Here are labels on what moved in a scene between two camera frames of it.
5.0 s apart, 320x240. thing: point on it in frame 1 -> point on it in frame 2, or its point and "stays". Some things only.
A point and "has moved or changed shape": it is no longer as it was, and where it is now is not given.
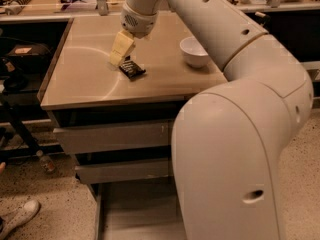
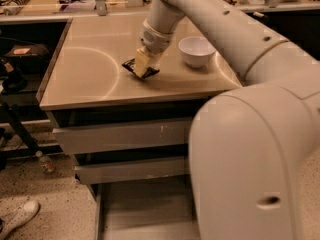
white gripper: x=139 y=24 -> x=156 y=40
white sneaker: x=16 y=216 stays
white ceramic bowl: x=195 y=55 stays
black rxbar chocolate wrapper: x=132 y=70 has moved or changed shape
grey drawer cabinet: x=112 y=98 stays
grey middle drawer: x=124 y=171 stays
